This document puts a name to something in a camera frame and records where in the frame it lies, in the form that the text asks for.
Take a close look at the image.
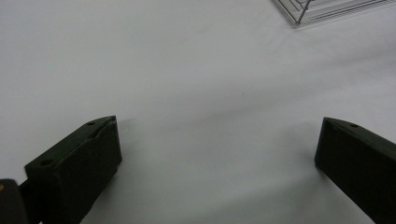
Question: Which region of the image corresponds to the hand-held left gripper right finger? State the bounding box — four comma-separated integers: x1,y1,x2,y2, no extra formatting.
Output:
314,117,396,224

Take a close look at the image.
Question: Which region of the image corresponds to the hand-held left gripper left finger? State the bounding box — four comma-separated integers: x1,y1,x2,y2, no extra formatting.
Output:
19,115,123,224

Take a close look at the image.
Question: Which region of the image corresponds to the clear plastic tray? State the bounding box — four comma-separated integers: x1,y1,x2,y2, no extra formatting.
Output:
272,0,396,28

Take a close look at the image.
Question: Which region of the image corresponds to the thin metal wire stand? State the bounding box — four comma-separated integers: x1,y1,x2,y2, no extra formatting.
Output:
294,0,314,26

